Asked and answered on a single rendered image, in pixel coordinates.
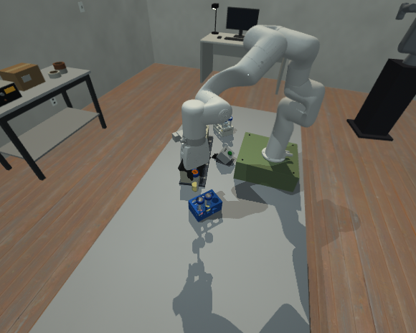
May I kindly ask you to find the white tube rack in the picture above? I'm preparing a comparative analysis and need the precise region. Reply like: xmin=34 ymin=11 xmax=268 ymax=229
xmin=213 ymin=123 xmax=234 ymax=137

